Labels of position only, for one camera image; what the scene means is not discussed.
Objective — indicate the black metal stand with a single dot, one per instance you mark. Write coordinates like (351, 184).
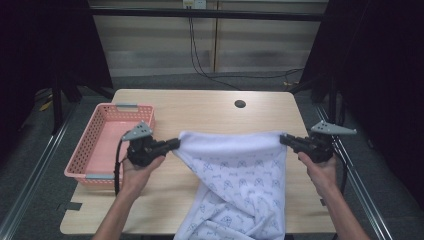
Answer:
(332, 100)
(57, 106)

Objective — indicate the black curtain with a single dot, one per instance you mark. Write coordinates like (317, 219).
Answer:
(40, 40)
(383, 83)

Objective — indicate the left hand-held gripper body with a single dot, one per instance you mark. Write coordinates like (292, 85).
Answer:
(143, 151)

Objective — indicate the aluminium frame rail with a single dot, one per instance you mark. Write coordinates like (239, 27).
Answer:
(368, 206)
(36, 175)

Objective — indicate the yellow object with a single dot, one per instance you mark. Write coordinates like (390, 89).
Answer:
(45, 106)

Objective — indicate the pink plastic basket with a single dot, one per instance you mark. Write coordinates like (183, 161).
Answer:
(100, 143)

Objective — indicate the large dark tape strip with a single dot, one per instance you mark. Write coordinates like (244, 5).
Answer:
(74, 206)

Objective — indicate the person's left hand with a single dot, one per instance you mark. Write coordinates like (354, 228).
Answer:
(135, 180)

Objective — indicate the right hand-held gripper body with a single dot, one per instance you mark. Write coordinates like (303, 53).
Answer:
(318, 148)

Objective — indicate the black horizontal bar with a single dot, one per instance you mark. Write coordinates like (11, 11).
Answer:
(200, 14)

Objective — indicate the person's right hand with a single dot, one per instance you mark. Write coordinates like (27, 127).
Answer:
(321, 176)

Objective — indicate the white wall outlet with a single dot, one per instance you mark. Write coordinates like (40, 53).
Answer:
(195, 4)

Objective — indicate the white patterned towel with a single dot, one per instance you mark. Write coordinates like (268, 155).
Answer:
(240, 173)

